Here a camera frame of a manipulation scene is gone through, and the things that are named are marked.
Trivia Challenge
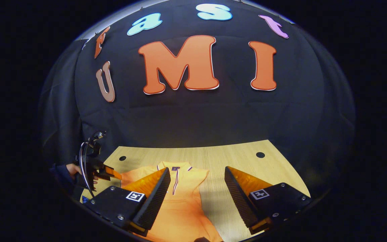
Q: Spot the orange T-shirt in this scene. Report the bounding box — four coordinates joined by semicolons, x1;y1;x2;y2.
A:
120;161;224;242

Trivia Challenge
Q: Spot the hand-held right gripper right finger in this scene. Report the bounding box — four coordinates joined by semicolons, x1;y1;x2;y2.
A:
224;166;311;235

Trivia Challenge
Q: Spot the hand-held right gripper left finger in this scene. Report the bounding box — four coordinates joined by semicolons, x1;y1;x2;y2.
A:
86;167;171;235

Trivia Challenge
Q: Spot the black backdrop cloth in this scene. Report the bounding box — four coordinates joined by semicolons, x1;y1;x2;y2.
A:
39;0;357;215

